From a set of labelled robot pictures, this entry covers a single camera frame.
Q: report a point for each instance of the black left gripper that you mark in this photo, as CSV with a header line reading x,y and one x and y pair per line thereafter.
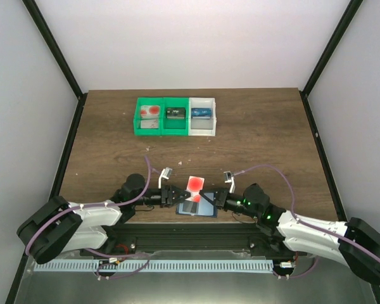
x,y
166,196

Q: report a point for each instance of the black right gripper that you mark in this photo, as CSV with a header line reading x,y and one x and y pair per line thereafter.
x,y
221,198

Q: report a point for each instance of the blue leather card holder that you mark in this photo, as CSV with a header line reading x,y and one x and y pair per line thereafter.
x,y
202,212

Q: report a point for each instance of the white card red logo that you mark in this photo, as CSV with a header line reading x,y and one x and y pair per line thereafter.
x,y
149,124

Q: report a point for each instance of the white card with red dot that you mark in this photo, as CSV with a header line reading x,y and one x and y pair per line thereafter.
x,y
155,111

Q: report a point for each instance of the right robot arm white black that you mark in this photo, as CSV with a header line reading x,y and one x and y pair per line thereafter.
x,y
354,243

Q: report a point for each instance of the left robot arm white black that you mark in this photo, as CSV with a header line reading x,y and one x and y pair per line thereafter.
x,y
61,226

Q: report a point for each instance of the black card in bin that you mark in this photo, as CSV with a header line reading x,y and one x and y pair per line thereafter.
x,y
175,113

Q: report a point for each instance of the blue card in bin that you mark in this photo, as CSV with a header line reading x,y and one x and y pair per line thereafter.
x,y
201,113

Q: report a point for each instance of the red white card in bin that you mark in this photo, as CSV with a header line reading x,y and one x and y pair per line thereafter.
x,y
145,111

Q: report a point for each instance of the white plastic bin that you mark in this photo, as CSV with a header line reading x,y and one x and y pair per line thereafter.
x,y
202,127

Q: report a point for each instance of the middle green plastic bin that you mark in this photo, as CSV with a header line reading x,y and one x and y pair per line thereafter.
x,y
175,127

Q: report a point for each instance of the green plastic bin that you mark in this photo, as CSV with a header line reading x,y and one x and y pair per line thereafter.
x,y
137,117
175,127

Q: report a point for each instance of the left green plastic bin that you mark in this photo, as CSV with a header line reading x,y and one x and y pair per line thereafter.
x,y
137,117

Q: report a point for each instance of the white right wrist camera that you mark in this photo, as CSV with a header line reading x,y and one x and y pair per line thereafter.
x,y
229,178

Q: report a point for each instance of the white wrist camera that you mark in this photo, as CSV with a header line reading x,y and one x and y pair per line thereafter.
x,y
229,178
164,175

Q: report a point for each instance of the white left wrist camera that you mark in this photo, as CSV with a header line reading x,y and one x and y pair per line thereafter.
x,y
164,175

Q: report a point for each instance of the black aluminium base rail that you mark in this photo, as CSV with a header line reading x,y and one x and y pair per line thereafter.
x,y
149,238

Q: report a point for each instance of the light blue slotted cable duct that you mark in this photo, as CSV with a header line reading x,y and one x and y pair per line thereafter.
x,y
239,266

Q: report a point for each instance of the left black frame post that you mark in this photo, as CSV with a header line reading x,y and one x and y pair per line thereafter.
x,y
53,46

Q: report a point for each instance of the black frame post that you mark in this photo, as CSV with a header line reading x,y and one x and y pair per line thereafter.
x,y
53,46
337,35

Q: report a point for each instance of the right black frame post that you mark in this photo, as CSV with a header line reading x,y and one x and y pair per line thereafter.
x,y
337,35

